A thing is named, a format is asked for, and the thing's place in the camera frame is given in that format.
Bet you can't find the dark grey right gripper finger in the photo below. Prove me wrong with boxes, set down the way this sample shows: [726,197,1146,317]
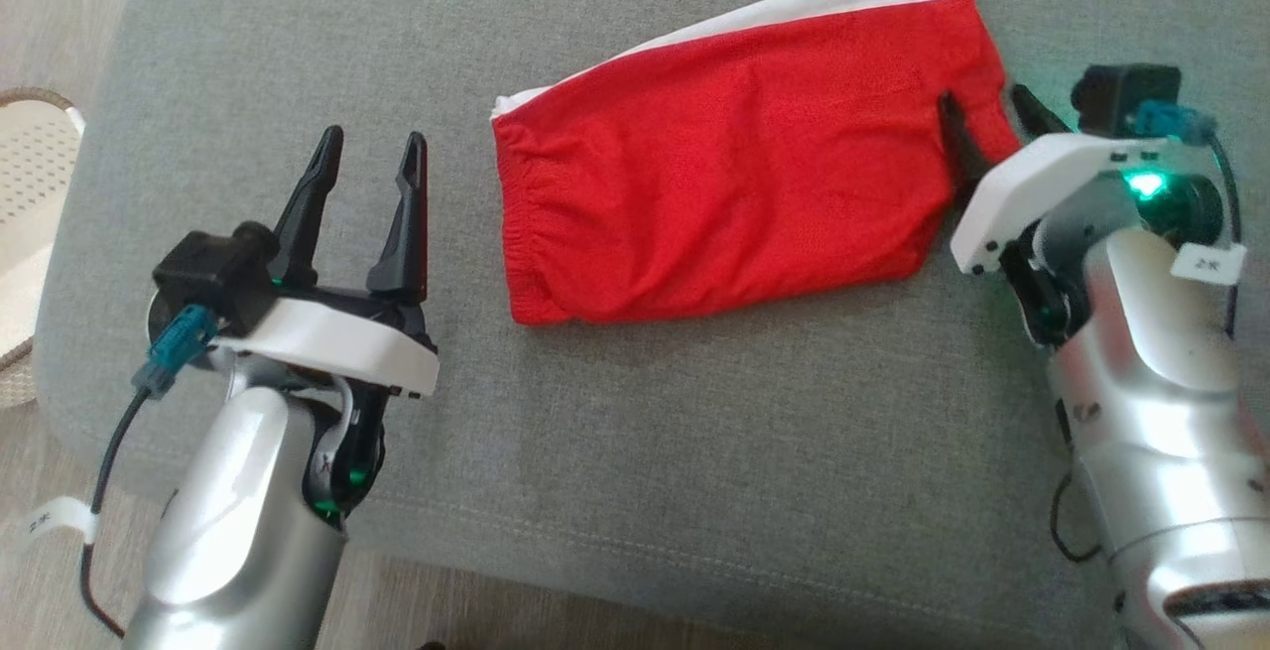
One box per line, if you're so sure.
[938,89,990,206]
[1009,82,1073,142]

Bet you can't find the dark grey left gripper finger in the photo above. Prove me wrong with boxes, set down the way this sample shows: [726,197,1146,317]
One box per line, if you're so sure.
[271,124,345,286]
[366,130,430,302]

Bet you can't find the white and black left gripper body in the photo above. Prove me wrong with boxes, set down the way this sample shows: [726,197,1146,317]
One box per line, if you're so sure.
[210,278,440,532]

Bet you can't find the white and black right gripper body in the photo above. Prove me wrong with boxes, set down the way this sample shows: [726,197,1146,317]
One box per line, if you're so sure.
[950,132,1172,345]

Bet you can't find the red Bulls 23 shorts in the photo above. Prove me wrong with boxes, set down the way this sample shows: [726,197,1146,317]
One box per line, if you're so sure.
[491,0,1023,325]

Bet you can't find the cream perforated laundry basket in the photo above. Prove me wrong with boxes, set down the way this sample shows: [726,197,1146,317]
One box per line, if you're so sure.
[0,87,87,410]

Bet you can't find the grey sofa chaise seat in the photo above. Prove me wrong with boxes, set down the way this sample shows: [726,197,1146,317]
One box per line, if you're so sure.
[35,0,1270,650]

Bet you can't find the black cable with teal connector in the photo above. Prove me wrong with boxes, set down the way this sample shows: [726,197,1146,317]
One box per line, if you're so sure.
[79,305,219,639]
[1131,99,1243,338]

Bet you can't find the white cable label tag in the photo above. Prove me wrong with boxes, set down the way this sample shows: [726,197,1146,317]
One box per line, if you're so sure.
[22,496,100,547]
[1171,243,1248,286]

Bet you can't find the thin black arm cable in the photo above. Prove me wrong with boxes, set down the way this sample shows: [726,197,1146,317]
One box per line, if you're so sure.
[1050,471,1104,564]

